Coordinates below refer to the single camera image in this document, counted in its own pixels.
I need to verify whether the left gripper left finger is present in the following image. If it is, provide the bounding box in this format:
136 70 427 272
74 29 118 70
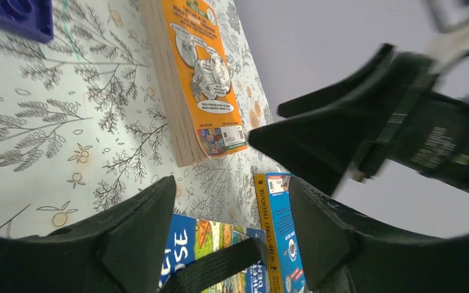
0 176 176 292

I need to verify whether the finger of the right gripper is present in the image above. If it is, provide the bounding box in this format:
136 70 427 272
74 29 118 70
248 90 402 195

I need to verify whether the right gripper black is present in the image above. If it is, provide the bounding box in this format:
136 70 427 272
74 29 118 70
277 43 469 193

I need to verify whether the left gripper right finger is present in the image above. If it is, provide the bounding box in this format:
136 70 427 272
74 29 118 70
289 176 469 292

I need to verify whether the blue round-logo book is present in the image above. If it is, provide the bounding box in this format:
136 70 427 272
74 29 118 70
254 172 307 293

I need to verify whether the orange children's book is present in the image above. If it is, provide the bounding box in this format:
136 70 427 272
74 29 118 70
140 1 247 167

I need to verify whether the cream canvas backpack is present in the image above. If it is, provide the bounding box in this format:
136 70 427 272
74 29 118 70
159 237 268 292

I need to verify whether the blue Treehouse book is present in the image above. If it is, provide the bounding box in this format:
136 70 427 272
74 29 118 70
158 214 267 292

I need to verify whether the purple small block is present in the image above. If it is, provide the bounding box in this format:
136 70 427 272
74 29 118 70
0 0 54 43

